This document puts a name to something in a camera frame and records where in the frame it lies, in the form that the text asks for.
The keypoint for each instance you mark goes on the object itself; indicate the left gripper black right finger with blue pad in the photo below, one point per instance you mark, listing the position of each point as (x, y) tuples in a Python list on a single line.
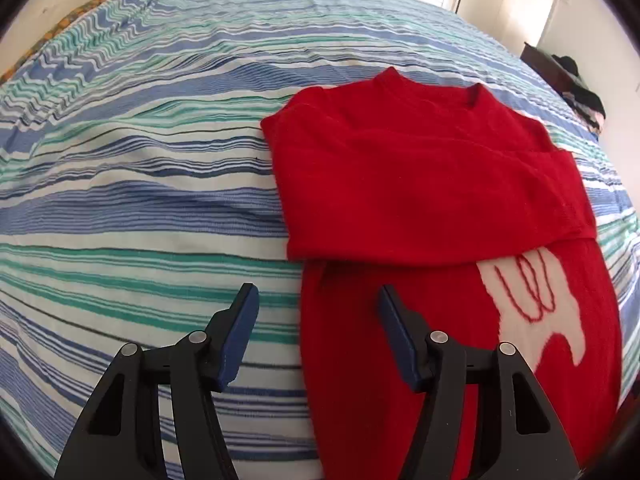
[(517, 433)]

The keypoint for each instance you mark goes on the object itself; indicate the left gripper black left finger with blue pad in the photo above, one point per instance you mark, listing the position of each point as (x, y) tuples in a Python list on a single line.
[(117, 435)]

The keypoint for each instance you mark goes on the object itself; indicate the red knit sweater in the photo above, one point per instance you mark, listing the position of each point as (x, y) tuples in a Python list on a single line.
[(480, 223)]

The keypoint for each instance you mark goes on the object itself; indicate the dark clothes pile on table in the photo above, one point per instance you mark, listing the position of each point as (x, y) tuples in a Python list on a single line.
[(585, 103)]

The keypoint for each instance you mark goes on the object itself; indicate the blue green striped bedspread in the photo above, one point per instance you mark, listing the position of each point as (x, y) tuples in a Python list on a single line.
[(137, 195)]

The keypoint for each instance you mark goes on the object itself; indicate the dark wooden side table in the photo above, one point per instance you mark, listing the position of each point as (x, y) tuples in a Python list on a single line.
[(550, 71)]

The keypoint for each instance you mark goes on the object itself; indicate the orange patterned bed sheet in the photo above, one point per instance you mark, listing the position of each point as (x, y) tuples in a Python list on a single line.
[(57, 29)]

